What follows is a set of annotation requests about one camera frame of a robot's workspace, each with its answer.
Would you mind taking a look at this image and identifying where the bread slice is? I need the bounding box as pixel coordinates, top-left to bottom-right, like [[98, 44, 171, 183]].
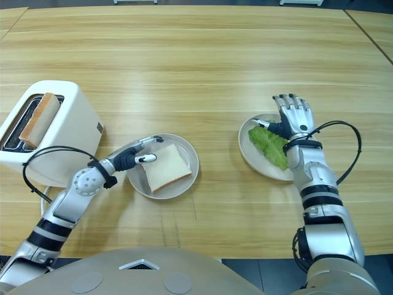
[[18, 92, 61, 149], [140, 143, 193, 194]]

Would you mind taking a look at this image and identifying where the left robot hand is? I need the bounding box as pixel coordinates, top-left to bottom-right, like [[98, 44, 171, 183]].
[[106, 135, 165, 173]]

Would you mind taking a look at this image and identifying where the robot body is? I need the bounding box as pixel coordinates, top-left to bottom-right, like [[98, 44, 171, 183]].
[[5, 246, 265, 295]]

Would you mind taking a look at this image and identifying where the beige plate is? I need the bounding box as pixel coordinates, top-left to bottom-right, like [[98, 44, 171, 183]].
[[238, 114, 295, 181], [126, 133, 200, 200]]

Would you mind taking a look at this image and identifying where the cream toaster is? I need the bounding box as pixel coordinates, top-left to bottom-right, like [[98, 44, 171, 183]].
[[0, 80, 106, 188]]

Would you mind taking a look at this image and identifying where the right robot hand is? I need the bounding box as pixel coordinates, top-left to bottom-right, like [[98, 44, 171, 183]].
[[251, 93, 316, 144]]

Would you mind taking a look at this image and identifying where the green lettuce leaf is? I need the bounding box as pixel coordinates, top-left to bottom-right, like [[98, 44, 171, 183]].
[[247, 120, 290, 170]]

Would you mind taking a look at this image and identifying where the black cable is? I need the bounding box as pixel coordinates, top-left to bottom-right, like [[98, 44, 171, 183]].
[[22, 146, 98, 204], [305, 120, 362, 186]]

